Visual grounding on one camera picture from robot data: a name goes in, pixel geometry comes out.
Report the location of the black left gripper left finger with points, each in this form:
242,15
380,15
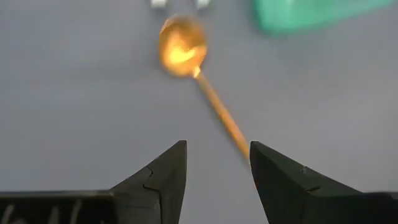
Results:
161,193

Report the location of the teal plastic bin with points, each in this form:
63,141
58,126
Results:
295,14

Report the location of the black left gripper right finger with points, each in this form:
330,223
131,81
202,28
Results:
280,186

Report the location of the gold spoon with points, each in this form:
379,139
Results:
183,46

